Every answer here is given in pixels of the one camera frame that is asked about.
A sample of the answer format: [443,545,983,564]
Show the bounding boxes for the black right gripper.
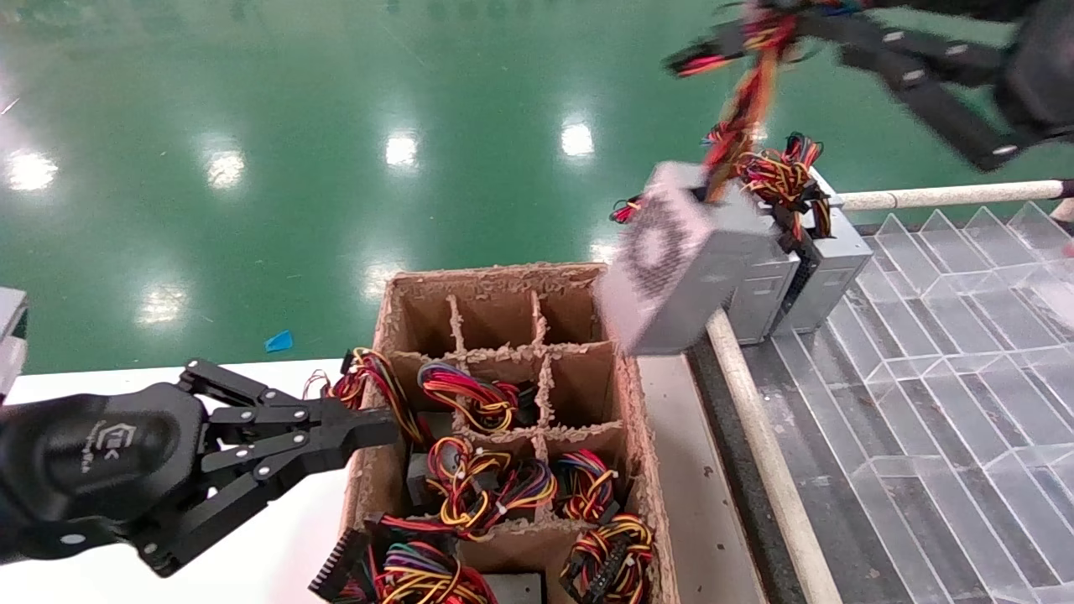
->
[755,0,1074,173]

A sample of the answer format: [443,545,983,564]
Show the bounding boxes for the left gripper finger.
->
[176,358,399,439]

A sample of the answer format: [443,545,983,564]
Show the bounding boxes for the transparent plastic divider rack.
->
[743,201,1074,604]

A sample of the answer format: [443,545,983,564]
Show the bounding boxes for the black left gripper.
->
[0,382,399,578]

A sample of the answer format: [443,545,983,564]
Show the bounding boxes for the black rack side rail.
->
[688,344,806,604]

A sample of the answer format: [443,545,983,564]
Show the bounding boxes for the brown cardboard divider box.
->
[340,262,676,604]

